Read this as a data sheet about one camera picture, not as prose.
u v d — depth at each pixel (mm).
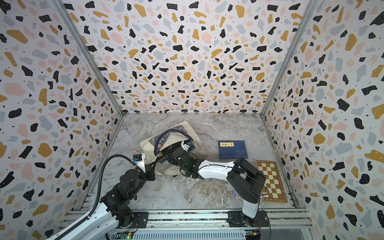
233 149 975
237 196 798
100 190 532
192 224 731
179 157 639
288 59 900
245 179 474
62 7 697
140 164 687
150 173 691
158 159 853
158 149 793
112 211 547
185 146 783
